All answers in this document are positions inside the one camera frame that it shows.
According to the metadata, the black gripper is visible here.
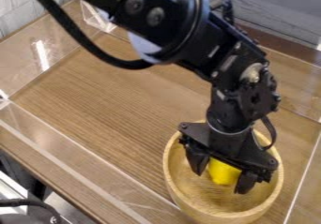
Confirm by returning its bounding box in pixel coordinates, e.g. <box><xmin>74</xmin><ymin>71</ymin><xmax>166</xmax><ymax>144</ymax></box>
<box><xmin>178</xmin><ymin>122</ymin><xmax>279</xmax><ymax>194</ymax></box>

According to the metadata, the yellow lemon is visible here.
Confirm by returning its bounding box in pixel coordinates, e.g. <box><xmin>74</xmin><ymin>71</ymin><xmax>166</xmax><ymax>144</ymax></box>
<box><xmin>209</xmin><ymin>158</ymin><xmax>241</xmax><ymax>186</ymax></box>

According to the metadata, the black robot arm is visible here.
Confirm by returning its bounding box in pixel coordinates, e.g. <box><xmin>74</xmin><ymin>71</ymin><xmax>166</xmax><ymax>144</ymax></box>
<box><xmin>38</xmin><ymin>0</ymin><xmax>281</xmax><ymax>194</ymax></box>

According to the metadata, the brown wooden bowl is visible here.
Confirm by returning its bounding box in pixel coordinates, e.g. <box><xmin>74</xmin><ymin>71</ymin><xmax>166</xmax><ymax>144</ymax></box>
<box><xmin>163</xmin><ymin>131</ymin><xmax>285</xmax><ymax>224</ymax></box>

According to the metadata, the black base with screw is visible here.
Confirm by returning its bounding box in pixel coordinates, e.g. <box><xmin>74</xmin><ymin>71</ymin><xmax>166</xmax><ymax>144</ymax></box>
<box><xmin>35</xmin><ymin>204</ymin><xmax>83</xmax><ymax>224</ymax></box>

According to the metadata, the clear acrylic enclosure wall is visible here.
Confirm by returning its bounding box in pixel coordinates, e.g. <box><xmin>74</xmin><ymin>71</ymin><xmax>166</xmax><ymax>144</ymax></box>
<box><xmin>0</xmin><ymin>0</ymin><xmax>321</xmax><ymax>224</ymax></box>

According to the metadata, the black cable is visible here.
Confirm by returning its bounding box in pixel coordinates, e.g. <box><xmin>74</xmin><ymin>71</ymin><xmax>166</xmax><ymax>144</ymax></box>
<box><xmin>0</xmin><ymin>198</ymin><xmax>61</xmax><ymax>224</ymax></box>

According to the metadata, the clear acrylic corner bracket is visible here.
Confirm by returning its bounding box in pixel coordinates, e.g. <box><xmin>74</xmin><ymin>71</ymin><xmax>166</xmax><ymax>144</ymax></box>
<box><xmin>81</xmin><ymin>0</ymin><xmax>117</xmax><ymax>33</ymax></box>

